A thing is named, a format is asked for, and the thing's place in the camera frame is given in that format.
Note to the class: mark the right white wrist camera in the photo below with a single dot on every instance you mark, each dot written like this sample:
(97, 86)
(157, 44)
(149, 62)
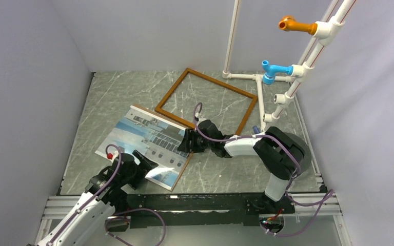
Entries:
(199, 120)

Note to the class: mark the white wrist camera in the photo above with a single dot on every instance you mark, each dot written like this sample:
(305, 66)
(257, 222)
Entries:
(199, 120)
(112, 156)

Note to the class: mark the wooden picture frame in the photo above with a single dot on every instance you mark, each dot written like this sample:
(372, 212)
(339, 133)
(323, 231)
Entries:
(229, 103)

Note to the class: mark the red blue screwdriver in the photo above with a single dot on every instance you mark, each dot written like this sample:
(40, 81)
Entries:
(256, 129)

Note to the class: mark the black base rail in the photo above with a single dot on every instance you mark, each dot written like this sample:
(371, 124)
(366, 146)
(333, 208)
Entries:
(146, 210)

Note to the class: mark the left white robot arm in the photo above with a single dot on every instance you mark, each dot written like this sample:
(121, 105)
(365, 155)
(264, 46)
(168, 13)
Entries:
(81, 210)

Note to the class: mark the blue pipe fitting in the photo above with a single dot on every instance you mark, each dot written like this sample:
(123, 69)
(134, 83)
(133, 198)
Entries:
(272, 70)

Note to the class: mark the building photo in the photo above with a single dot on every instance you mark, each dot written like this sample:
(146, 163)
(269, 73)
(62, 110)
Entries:
(156, 138)

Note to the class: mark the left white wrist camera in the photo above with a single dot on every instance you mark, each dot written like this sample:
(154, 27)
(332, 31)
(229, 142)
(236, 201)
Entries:
(112, 156)

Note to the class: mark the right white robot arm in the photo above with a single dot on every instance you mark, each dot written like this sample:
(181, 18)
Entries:
(284, 155)

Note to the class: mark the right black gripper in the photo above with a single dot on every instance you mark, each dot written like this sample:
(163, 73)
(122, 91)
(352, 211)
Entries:
(190, 135)

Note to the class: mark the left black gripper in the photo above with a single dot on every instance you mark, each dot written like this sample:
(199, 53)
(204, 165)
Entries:
(142, 168)

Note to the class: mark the orange pipe fitting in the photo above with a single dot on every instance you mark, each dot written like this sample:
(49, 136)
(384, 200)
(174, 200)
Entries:
(289, 23)

